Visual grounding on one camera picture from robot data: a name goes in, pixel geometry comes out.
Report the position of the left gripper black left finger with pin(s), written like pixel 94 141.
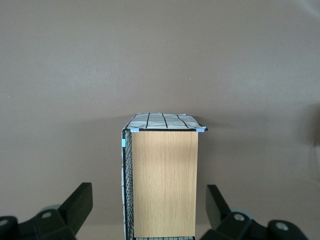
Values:
pixel 73 210

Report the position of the brown table cloth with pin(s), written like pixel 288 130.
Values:
pixel 160 50

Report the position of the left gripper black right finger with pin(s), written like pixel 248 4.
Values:
pixel 220 212

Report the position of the light wooden shelf insert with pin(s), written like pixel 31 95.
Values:
pixel 165 185

